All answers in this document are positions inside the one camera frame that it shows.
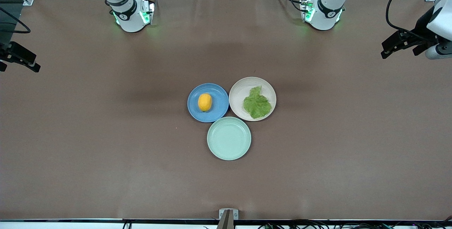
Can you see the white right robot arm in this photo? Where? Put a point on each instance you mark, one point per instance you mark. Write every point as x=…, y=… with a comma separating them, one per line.
x=129, y=17

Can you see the yellow lemon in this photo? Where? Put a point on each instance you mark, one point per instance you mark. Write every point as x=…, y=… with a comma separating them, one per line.
x=204, y=102

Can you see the beige plate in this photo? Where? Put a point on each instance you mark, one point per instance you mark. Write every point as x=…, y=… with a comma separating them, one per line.
x=238, y=94

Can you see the mint green plate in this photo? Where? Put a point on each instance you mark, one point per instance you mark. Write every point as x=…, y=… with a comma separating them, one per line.
x=229, y=139

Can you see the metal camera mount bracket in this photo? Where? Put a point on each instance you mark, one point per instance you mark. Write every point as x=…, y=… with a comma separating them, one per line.
x=228, y=216

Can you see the blue plate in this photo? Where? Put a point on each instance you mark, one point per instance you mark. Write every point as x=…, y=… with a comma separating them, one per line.
x=219, y=98

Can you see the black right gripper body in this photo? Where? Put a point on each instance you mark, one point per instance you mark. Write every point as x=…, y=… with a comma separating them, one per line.
x=7, y=52

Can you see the brown table cover sheet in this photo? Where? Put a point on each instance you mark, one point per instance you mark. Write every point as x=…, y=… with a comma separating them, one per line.
x=106, y=133

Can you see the green lettuce leaf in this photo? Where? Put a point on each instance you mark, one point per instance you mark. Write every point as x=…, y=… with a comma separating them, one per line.
x=256, y=105

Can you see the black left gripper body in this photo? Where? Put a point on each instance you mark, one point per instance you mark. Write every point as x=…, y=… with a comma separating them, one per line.
x=421, y=28

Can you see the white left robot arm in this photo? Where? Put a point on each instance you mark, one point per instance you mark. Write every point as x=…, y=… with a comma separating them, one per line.
x=326, y=13

